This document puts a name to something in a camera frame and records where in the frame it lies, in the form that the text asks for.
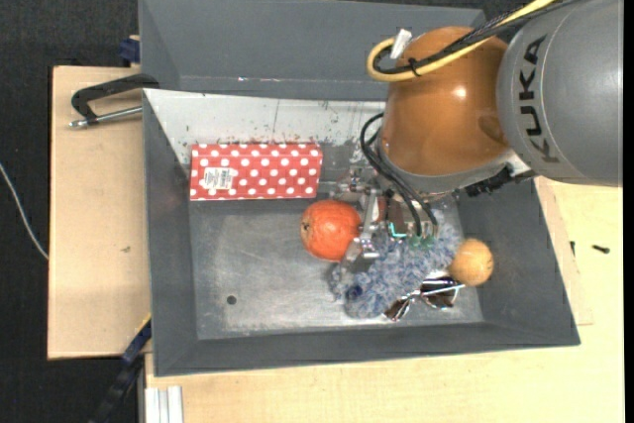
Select red white-dotted box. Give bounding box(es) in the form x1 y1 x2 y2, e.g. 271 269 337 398
189 143 324 202

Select orange fruit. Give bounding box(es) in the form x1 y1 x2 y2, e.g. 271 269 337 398
299 198 363 263

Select blue-grey fluffy cloth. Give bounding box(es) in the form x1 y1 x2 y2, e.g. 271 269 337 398
326 211 463 320

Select pale brown flat board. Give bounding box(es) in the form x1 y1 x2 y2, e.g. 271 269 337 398
47 65 153 361

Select grey metal bin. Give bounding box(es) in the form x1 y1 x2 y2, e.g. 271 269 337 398
137 0 581 377

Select black cylinder on white bracket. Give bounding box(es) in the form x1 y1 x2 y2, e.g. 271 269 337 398
464 157 537 198

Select sunglasses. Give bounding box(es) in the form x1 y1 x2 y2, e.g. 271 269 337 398
382 277 468 323

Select tan ball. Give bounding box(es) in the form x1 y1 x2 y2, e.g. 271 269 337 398
448 237 495 288

